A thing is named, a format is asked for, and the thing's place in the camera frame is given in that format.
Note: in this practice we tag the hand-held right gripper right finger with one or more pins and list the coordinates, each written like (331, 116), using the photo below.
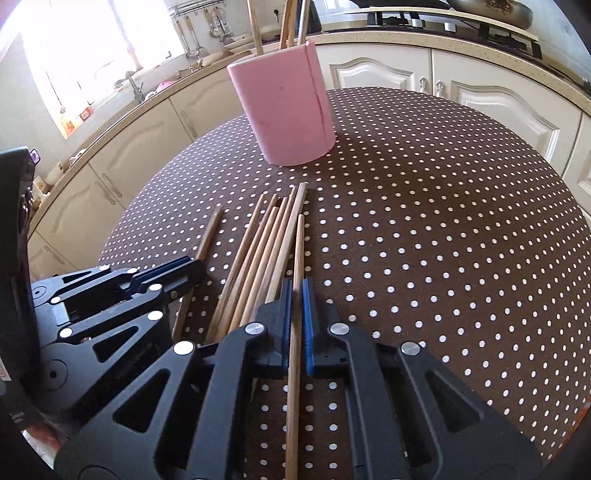
(308, 323)

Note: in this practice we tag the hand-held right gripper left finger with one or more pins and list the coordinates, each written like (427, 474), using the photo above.
(286, 318)

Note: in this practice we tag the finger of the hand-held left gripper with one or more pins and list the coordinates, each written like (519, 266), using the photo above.
(138, 318)
(92, 281)

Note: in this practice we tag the single wooden chopstick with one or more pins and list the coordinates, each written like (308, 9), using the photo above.
(255, 27)
(210, 230)
(298, 258)
(303, 23)

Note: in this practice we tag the bunch of wooden chopsticks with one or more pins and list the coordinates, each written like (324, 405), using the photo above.
(272, 244)

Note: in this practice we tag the pink utensil holder cup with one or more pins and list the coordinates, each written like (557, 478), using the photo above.
(281, 106)

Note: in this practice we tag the steel sink faucet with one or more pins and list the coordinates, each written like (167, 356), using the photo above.
(134, 87)

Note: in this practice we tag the pink basin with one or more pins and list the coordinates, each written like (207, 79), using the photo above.
(166, 85)

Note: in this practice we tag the kitchen window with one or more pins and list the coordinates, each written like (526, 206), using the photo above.
(92, 46)

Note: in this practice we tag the hanging steel ladle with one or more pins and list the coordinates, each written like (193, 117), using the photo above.
(195, 44)

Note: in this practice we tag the cream kitchen base cabinets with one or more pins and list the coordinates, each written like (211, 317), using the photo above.
(383, 69)

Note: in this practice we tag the beige kitchen countertop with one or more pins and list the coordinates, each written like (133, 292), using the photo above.
(438, 42)

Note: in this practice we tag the black glass gas stove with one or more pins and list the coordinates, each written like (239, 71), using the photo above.
(503, 44)

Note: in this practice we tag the steel wall utensil rack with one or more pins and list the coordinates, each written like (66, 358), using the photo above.
(194, 7)

